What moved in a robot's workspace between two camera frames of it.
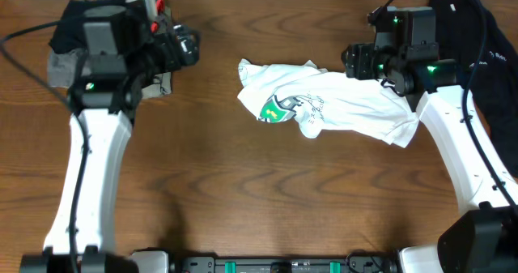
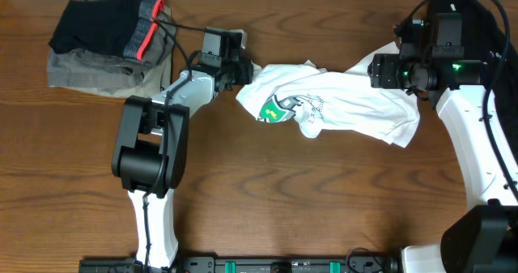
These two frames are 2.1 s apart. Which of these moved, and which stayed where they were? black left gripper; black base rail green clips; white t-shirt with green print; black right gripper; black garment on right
Moved: black left gripper; black right gripper
Stayed: black base rail green clips; black garment on right; white t-shirt with green print
